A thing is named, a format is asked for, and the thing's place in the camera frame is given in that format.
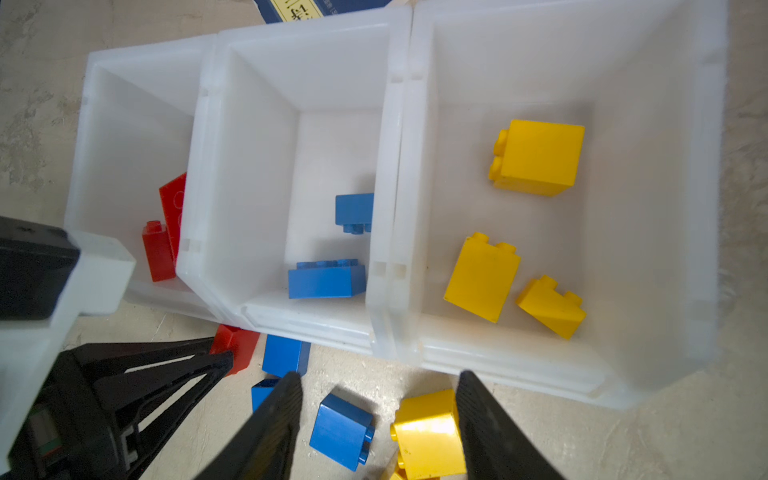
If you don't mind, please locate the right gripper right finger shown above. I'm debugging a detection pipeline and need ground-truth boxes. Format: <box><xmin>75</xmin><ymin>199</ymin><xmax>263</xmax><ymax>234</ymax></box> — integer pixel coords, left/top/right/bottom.
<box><xmin>456</xmin><ymin>370</ymin><xmax>563</xmax><ymax>480</ymax></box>

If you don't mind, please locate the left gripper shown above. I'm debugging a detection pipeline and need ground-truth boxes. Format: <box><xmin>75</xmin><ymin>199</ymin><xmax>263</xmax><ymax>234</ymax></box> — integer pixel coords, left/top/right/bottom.
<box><xmin>1</xmin><ymin>217</ymin><xmax>234</xmax><ymax>479</ymax></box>

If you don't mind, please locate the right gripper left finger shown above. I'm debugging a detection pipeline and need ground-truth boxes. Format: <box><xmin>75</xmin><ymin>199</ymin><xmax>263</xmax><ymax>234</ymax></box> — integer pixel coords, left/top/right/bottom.
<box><xmin>197</xmin><ymin>372</ymin><xmax>303</xmax><ymax>480</ymax></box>

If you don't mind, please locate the small red lego beside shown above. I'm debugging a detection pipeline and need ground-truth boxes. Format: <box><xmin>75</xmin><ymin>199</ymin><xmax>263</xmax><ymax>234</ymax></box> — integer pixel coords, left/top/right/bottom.
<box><xmin>209</xmin><ymin>324</ymin><xmax>260</xmax><ymax>375</ymax></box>

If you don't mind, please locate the yellow lego brick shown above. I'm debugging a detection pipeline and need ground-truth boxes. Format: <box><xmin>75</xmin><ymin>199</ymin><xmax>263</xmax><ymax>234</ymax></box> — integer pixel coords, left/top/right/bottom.
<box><xmin>488</xmin><ymin>120</ymin><xmax>586</xmax><ymax>197</ymax></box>
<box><xmin>516</xmin><ymin>275</ymin><xmax>587</xmax><ymax>340</ymax></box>
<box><xmin>444</xmin><ymin>232</ymin><xmax>521</xmax><ymax>323</ymax></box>

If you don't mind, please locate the small red lego brick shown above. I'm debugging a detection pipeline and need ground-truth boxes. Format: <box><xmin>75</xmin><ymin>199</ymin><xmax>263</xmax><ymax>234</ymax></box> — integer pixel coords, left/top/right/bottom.
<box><xmin>142</xmin><ymin>220</ymin><xmax>176</xmax><ymax>282</ymax></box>

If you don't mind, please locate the blue lego studded brick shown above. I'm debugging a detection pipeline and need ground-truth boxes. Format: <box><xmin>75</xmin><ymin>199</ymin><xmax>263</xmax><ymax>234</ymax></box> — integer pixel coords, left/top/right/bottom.
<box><xmin>288</xmin><ymin>259</ymin><xmax>367</xmax><ymax>299</ymax></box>

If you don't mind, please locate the long red lego brick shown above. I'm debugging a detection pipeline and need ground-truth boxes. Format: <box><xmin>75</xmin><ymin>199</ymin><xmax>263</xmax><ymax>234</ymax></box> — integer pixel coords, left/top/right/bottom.
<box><xmin>159</xmin><ymin>173</ymin><xmax>187</xmax><ymax>260</ymax></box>

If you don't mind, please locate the small blue lego brick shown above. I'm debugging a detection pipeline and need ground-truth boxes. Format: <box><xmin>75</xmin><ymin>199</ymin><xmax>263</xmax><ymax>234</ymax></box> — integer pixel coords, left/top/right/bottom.
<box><xmin>335</xmin><ymin>193</ymin><xmax>374</xmax><ymax>235</ymax></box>

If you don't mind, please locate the blue lego brick left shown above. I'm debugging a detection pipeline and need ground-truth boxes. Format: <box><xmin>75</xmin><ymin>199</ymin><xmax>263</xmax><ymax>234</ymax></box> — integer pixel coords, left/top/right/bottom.
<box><xmin>251</xmin><ymin>377</ymin><xmax>280</xmax><ymax>412</ymax></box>

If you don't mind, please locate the yellow lego brick slanted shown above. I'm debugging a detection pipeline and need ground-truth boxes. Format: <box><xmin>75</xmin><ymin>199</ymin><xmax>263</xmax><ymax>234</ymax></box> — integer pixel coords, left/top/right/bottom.
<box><xmin>390</xmin><ymin>389</ymin><xmax>467</xmax><ymax>479</ymax></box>

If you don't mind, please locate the blue lego brick centre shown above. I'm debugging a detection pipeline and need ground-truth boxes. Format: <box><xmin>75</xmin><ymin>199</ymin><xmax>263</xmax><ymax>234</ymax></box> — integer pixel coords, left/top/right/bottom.
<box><xmin>309</xmin><ymin>393</ymin><xmax>375</xmax><ymax>472</ymax></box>

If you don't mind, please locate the white three-compartment bin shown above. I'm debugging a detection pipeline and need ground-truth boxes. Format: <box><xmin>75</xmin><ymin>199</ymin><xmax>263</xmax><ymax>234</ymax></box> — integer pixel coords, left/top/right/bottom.
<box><xmin>64</xmin><ymin>1</ymin><xmax>728</xmax><ymax>409</ymax></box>

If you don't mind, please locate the blue notebook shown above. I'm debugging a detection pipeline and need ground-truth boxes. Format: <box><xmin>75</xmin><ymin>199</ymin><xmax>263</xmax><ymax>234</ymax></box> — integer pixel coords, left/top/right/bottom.
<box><xmin>254</xmin><ymin>0</ymin><xmax>391</xmax><ymax>24</ymax></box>

